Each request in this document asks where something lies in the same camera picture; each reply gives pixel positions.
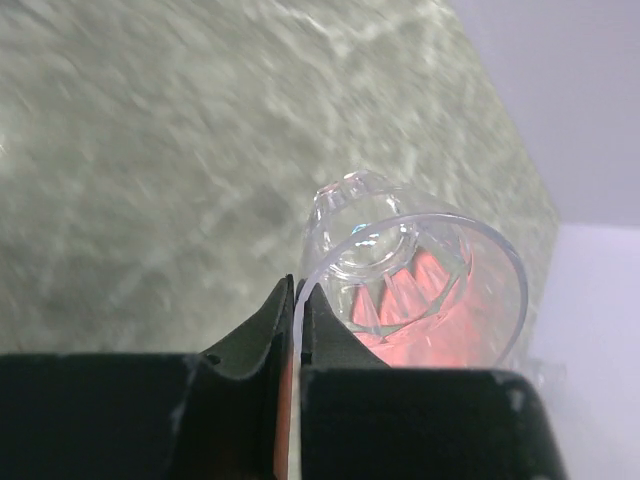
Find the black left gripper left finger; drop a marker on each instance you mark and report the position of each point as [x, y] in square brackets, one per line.
[223, 413]

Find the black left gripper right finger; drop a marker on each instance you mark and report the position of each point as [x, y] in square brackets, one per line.
[361, 419]

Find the clear faceted glass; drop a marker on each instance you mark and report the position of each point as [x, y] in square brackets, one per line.
[547, 377]
[364, 226]

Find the pink plastic tray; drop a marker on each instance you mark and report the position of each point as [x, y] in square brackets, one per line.
[425, 315]

